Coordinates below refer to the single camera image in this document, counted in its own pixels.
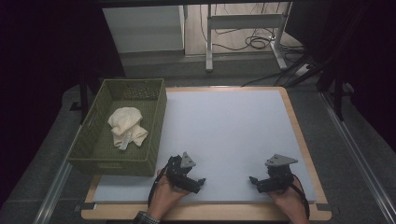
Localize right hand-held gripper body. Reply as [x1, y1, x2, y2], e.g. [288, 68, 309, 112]
[263, 153, 299, 191]

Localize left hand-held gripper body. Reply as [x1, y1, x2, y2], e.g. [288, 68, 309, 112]
[164, 151, 201, 189]

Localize cream cloth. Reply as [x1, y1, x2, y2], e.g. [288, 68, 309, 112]
[106, 106, 149, 151]

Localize green woven basket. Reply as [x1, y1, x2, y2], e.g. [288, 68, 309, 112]
[66, 77, 168, 177]

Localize person's right hand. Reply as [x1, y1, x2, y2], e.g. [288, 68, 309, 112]
[268, 178, 310, 224]

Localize person's left hand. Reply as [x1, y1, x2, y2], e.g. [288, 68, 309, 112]
[147, 169, 191, 219]

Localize wooden table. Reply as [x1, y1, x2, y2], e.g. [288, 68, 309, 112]
[80, 86, 332, 222]

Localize white table mat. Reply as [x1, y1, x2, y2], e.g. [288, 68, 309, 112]
[92, 89, 318, 204]

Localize dark metal stand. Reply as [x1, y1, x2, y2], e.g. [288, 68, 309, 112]
[317, 55, 356, 122]
[69, 73, 101, 125]

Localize white power strip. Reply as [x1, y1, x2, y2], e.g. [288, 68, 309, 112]
[293, 63, 313, 77]

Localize white cabinet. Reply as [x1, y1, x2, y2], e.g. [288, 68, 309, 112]
[102, 5, 186, 54]

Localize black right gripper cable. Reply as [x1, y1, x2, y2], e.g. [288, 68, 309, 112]
[290, 173, 311, 219]

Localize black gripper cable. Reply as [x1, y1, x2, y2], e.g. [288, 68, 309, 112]
[290, 173, 311, 219]
[147, 169, 170, 208]

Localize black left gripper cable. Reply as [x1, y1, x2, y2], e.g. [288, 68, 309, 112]
[147, 169, 170, 208]

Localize metal floor rail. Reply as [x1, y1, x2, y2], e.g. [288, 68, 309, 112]
[32, 124, 84, 224]
[318, 91, 396, 224]

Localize coiled black floor cables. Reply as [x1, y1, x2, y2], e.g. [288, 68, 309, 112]
[199, 3, 305, 53]

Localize white metal desk frame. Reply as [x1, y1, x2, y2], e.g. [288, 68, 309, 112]
[205, 2, 290, 73]

